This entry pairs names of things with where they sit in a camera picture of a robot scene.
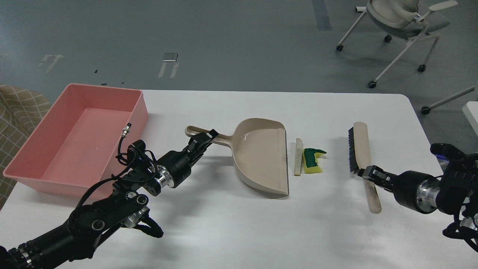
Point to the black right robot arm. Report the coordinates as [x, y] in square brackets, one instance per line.
[453, 193]

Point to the yellow green sponge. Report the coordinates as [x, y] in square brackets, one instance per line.
[310, 157]

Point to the pink plastic bin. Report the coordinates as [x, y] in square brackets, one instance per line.
[76, 143]

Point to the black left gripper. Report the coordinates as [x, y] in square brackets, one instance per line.
[179, 163]

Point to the beige plastic dustpan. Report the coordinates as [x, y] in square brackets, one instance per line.
[259, 150]

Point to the silver floor plate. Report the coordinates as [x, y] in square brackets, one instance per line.
[170, 57]

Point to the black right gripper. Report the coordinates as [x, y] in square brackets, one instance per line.
[404, 186]

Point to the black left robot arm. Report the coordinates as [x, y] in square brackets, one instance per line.
[111, 204]

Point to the white office chair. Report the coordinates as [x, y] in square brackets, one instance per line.
[405, 19]

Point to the beige hand brush black bristles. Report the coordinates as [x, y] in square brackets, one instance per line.
[360, 158]

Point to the beige checkered cloth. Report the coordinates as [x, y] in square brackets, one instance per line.
[20, 113]

